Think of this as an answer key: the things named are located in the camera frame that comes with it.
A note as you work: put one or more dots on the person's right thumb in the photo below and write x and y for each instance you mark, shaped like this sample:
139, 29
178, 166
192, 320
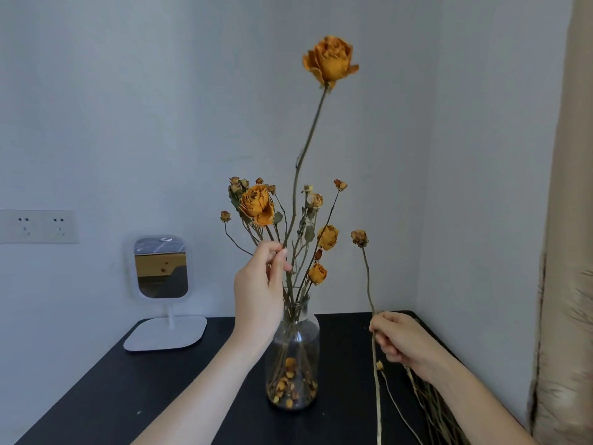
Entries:
383, 319

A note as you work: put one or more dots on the person's left thumb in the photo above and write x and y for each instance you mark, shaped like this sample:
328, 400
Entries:
279, 269

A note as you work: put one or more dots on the white standing mirror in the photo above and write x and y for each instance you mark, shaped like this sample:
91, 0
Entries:
161, 268

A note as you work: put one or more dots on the thin dried rosebud stem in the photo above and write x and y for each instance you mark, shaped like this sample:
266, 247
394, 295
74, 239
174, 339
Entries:
359, 237

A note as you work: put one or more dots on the person's right forearm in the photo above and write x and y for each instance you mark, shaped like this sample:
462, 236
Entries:
477, 407

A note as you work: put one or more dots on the beige curtain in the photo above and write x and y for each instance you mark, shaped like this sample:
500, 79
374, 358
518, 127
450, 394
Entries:
567, 273

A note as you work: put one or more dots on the fallen orange petals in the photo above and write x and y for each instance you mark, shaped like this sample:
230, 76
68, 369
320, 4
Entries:
289, 366

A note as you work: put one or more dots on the person's left hand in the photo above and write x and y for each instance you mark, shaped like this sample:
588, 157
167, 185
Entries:
255, 296

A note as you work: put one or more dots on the bunch of dried orange roses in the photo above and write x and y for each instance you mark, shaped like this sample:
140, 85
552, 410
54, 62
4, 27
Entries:
257, 204

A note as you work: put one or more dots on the pile of dried stems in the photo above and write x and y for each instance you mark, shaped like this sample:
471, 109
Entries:
438, 412

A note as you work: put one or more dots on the tall dried orange rose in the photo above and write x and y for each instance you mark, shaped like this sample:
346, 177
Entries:
331, 60

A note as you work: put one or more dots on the clear glass vase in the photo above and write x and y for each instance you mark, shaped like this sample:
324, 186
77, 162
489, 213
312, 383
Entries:
293, 338

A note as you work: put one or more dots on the white wall socket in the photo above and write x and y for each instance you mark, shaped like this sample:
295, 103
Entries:
39, 226

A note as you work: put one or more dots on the person's left forearm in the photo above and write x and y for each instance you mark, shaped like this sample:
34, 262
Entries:
199, 398

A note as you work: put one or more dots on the person's right hand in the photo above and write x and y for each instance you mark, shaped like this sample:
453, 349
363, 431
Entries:
410, 342

